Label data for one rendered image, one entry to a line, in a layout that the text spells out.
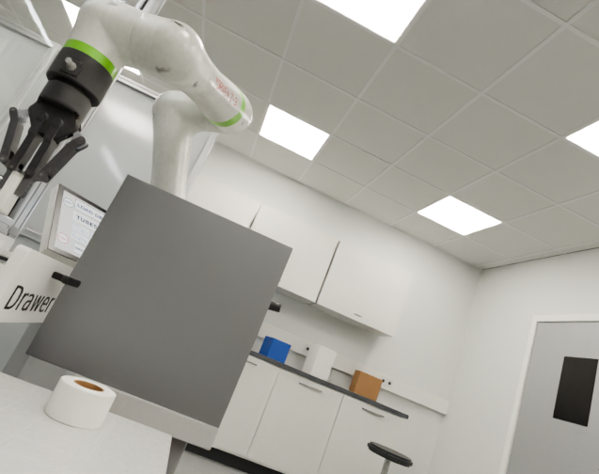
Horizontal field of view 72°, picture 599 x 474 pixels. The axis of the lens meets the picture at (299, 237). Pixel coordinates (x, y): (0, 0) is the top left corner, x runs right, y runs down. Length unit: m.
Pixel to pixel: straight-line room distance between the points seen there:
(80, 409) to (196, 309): 0.34
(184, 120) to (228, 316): 0.60
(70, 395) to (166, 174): 0.73
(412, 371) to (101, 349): 4.33
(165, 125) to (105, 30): 0.42
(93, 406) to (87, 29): 0.61
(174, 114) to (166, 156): 0.12
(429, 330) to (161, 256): 4.40
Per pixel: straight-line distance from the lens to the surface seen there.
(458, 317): 5.27
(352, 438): 3.99
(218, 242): 0.87
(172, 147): 1.21
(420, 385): 5.03
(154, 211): 0.89
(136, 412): 0.86
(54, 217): 1.66
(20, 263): 0.69
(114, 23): 0.86
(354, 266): 4.32
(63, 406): 0.59
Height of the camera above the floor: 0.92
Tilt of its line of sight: 16 degrees up
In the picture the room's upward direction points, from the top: 22 degrees clockwise
